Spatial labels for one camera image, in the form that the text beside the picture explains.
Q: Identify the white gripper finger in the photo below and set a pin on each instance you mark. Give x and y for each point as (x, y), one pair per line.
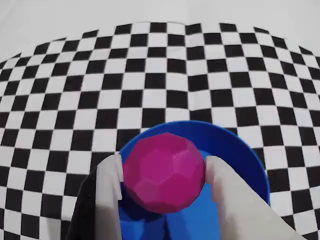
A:
(240, 212)
(107, 195)

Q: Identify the pink faceted ball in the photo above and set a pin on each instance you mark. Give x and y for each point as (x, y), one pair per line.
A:
(165, 175)

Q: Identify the blue round box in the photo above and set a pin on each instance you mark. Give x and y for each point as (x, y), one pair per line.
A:
(237, 162)

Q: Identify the checkered print white mat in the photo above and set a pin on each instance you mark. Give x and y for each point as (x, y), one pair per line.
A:
(160, 75)

